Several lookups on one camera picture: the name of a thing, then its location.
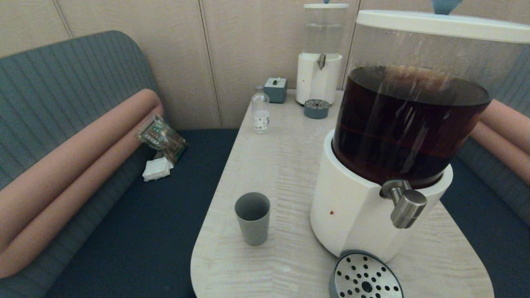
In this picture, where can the grey plastic cup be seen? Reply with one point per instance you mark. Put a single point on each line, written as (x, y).
(252, 227)

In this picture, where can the large silver dispenser tap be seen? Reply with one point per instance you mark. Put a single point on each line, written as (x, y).
(408, 211)

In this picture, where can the clear plastic bottle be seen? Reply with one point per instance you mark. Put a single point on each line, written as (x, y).
(261, 116)

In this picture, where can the small grey box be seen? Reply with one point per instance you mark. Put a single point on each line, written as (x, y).
(275, 91)

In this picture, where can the small grey drip tray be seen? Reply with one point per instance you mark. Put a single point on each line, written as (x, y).
(316, 109)

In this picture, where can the small clear water dispenser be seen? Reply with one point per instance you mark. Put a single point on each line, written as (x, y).
(316, 82)

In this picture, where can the green snack package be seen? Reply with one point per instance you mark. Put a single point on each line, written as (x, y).
(161, 138)

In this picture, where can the small silver dispenser tap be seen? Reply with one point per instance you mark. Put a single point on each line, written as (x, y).
(321, 61)

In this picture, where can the large dark-tea drink dispenser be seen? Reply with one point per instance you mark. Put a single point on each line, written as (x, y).
(352, 207)

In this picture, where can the white paper napkins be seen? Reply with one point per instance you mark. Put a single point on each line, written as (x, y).
(157, 169)

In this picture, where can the dark blue seat cushion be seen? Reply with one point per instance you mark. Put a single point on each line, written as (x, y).
(145, 227)
(488, 231)

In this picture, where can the small white dispenser lid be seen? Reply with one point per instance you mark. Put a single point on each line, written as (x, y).
(327, 6)

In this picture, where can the large perforated metal drip tray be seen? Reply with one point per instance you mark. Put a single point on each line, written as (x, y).
(364, 277)

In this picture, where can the pink bolster cushion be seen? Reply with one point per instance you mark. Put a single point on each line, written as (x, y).
(509, 124)
(501, 153)
(83, 194)
(83, 145)

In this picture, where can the large white dispenser lid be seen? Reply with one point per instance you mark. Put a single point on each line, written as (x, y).
(434, 25)

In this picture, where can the grey ribbed sofa backrest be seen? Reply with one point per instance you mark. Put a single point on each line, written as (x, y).
(62, 82)
(519, 82)

